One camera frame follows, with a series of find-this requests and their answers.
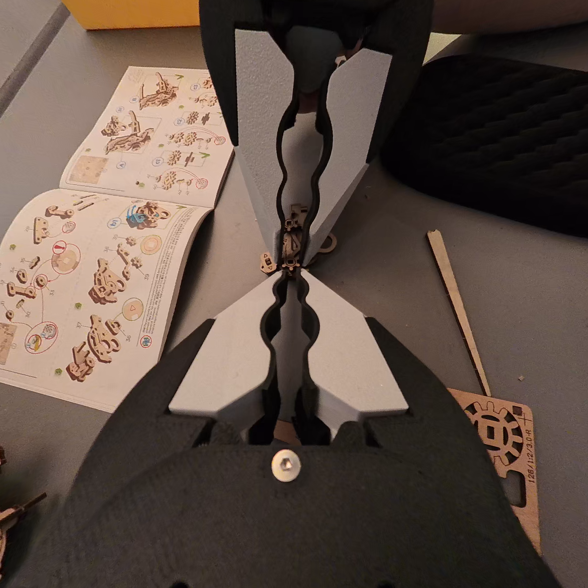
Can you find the small wooden model assembly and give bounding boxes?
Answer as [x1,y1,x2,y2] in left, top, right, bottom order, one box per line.
[259,203,338,276]

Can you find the black quilted seat cushion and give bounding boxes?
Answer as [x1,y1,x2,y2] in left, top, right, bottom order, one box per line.
[380,55,588,239]

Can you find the yellow plastic box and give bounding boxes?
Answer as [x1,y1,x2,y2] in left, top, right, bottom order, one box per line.
[61,0,201,30]

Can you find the open instruction booklet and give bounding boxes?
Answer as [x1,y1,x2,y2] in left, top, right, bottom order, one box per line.
[0,66,236,413]

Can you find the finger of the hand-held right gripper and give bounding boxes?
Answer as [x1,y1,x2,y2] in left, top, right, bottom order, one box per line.
[234,28,297,272]
[299,46,393,266]

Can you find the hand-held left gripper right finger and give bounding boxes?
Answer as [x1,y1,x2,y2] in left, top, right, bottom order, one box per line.
[294,272,410,445]

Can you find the person's right forearm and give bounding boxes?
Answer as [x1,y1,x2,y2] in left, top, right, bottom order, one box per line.
[432,0,588,36]

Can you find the laser-cut plywood parts sheet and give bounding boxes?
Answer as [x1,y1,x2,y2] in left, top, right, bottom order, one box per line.
[447,387,544,557]

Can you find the tapered wooden stick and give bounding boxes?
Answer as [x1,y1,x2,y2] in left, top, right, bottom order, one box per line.
[427,230,492,397]

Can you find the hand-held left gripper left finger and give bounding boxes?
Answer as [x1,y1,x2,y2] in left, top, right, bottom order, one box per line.
[168,272,288,445]

